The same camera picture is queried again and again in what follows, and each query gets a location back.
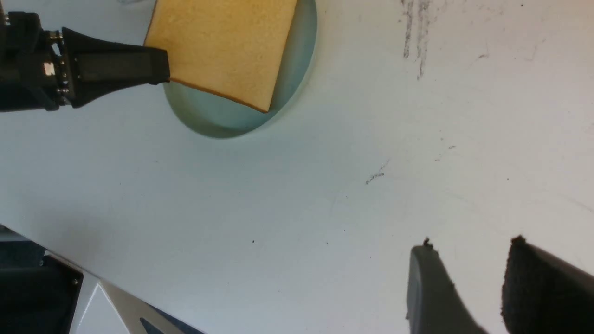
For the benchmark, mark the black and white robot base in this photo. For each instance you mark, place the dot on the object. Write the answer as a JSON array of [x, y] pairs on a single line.
[[42, 293]]

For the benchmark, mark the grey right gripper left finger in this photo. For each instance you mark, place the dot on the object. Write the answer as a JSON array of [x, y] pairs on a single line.
[[433, 303]]

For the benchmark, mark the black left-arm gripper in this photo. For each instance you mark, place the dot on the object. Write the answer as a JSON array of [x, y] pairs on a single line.
[[31, 75]]

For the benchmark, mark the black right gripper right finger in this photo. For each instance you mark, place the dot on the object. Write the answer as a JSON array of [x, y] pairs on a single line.
[[543, 294]]

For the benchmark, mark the light blue round plate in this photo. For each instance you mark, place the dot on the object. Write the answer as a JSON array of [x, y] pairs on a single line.
[[220, 118]]

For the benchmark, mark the toast slice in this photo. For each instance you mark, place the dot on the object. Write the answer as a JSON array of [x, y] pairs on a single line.
[[230, 48]]

